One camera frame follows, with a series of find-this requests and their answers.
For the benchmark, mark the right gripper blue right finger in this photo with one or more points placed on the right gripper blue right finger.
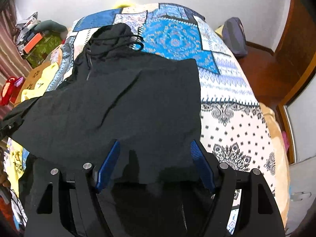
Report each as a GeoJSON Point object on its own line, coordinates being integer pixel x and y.
{"type": "Point", "coordinates": [200, 159]}

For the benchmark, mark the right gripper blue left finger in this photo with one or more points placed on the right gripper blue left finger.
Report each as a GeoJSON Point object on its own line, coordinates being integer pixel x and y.
{"type": "Point", "coordinates": [104, 170]}

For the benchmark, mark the black hooded sweatshirt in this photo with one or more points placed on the black hooded sweatshirt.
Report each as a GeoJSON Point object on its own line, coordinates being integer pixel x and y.
{"type": "Point", "coordinates": [151, 105]}

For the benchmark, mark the blue patchwork bed quilt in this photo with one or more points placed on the blue patchwork bed quilt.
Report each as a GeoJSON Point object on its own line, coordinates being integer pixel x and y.
{"type": "Point", "coordinates": [233, 129]}

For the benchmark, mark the pink slipper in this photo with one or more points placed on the pink slipper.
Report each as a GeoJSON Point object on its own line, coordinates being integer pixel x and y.
{"type": "Point", "coordinates": [285, 140]}

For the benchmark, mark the yellow duck fleece garment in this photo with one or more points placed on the yellow duck fleece garment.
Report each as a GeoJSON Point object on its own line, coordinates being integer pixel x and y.
{"type": "Point", "coordinates": [15, 158]}

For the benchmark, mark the white wardrobe door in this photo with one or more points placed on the white wardrobe door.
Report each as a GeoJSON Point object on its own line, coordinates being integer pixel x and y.
{"type": "Point", "coordinates": [301, 116]}

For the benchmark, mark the brown cardboard paw box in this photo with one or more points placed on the brown cardboard paw box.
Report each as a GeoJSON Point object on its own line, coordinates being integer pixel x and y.
{"type": "Point", "coordinates": [31, 80]}

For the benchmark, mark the red plush toy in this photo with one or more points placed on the red plush toy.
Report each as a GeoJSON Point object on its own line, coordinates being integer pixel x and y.
{"type": "Point", "coordinates": [11, 90]}

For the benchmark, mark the grey purple backpack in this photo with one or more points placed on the grey purple backpack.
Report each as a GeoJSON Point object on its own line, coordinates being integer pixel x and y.
{"type": "Point", "coordinates": [234, 37]}

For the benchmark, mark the striped red gold curtain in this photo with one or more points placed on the striped red gold curtain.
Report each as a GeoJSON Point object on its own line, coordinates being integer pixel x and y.
{"type": "Point", "coordinates": [12, 64]}

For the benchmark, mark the orange box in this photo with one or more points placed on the orange box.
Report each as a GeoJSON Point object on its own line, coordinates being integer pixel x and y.
{"type": "Point", "coordinates": [32, 43]}

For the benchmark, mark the pile of papers and clutter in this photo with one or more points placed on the pile of papers and clutter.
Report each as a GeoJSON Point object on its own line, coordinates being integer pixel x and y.
{"type": "Point", "coordinates": [24, 26]}

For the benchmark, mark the yellow foam tube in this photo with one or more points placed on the yellow foam tube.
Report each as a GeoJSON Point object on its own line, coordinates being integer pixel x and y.
{"type": "Point", "coordinates": [124, 5]}

